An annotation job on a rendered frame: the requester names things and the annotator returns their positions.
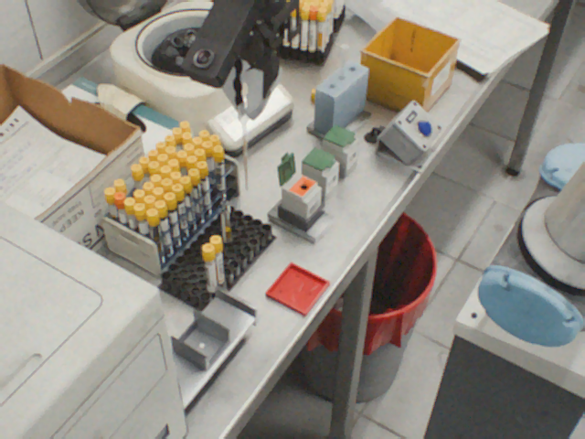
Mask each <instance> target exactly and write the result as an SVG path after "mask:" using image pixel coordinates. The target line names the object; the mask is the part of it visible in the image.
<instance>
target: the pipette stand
mask: <svg viewBox="0 0 585 439"><path fill-rule="evenodd" d="M341 73H342V67H341V68H340V69H339V70H337V71H336V72H335V73H334V74H332V75H331V76H330V77H329V78H327V79H325V80H324V81H323V82H321V83H320V84H319V85H318V86H317V87H315V91H314V120H313V121H312V122H311V123H309V124H308V125H307V126H306V130H307V131H309V132H311V133H313V134H316V135H318V136H320V137H322V138H323V137H324V136H325V135H326V134H327V133H329V132H330V130H331V129H332V128H333V127H334V126H335V125H338V126H340V127H343V128H345V129H347V130H349V131H352V132H355V131H356V130H357V129H358V128H359V127H360V126H362V125H363V124H364V123H365V122H366V121H367V120H368V119H369V118H370V117H371V113H369V112H366V111H365V103H366V94H367V77H368V68H366V67H364V66H362V65H359V64H357V63H355V62H354V61H352V60H349V61H348V62H347V63H346V64H345V76H344V79H343V80H342V79H341Z"/></svg>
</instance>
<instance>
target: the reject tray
mask: <svg viewBox="0 0 585 439"><path fill-rule="evenodd" d="M330 284H331V281H329V280H326V279H325V278H323V277H321V276H319V275H317V274H315V273H312V272H310V271H308V270H306V269H304V268H303V267H301V266H299V265H297V264H295V263H293V262H290V263H289V264H288V266H287V267H286V268H285V269H284V271H283V272H282V273H281V274H280V276H279V277H278V278H277V279H276V280H275V282H274V283H273V284H272V285H271V287H270V288H269V290H268V291H266V292H265V296H266V297H269V298H270V299H272V300H274V301H276V302H277V303H279V304H281V305H284V306H286V307H288V308H290V309H292V311H294V312H296V313H298V314H300V315H302V316H307V315H308V314H309V312H310V311H311V310H312V308H313V307H314V305H315V304H316V303H317V301H318V300H319V299H320V297H321V296H322V295H323V293H324V292H325V291H326V288H327V287H329V286H330Z"/></svg>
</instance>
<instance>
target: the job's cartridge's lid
mask: <svg viewBox="0 0 585 439"><path fill-rule="evenodd" d="M277 168H278V175H279V181H280V187H282V186H283V185H284V184H285V183H288V182H289V181H290V180H291V179H292V178H293V175H294V174H295V173H296V167H295V158H294V152H291V153H290V154H288V152H287V153H285V154H284V155H283V156H282V163H281V164H280V165H279V166H278V167H277Z"/></svg>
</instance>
